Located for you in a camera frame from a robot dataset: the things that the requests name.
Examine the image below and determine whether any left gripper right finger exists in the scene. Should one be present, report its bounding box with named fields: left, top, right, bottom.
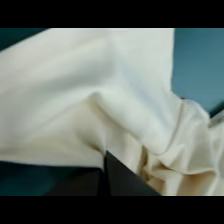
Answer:
left=104, top=149, right=162, bottom=197

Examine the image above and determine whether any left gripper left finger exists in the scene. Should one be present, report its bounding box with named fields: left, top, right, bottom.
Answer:
left=46, top=166, right=108, bottom=197

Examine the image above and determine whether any cream garment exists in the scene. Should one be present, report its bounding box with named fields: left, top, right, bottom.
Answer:
left=0, top=27, right=224, bottom=197

